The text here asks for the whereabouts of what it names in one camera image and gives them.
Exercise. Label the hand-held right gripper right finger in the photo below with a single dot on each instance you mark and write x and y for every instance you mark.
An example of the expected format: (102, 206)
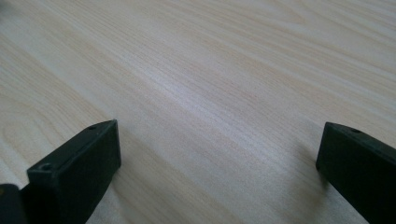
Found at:
(361, 168)

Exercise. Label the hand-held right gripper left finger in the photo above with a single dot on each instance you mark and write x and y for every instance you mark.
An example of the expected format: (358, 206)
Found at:
(77, 174)

